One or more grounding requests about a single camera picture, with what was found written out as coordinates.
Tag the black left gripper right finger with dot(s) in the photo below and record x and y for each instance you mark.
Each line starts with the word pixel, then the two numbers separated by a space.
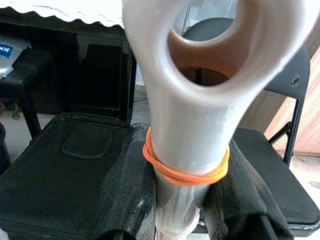
pixel 245 200

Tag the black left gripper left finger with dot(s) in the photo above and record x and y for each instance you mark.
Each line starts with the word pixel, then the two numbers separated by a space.
pixel 130 190

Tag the orange rubber band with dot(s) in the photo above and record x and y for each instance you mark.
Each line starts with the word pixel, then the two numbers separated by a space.
pixel 175 176

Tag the beige broom with purple bristles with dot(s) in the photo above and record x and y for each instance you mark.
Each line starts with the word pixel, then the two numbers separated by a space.
pixel 190 140

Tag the black folding chair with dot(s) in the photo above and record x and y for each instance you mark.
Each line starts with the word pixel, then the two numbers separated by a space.
pixel 270 155

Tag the black fabric case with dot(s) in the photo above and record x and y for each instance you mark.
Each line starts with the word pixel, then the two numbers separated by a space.
pixel 50 175

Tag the black upright piano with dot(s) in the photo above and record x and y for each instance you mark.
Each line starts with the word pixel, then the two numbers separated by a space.
pixel 100 75

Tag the black waste bin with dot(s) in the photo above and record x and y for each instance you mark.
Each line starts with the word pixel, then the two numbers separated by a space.
pixel 3 150

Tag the white and blue bag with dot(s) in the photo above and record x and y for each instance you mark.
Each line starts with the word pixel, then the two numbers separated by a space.
pixel 10 62

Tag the white lace tablecloth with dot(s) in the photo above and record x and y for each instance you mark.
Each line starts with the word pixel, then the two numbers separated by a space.
pixel 50 10

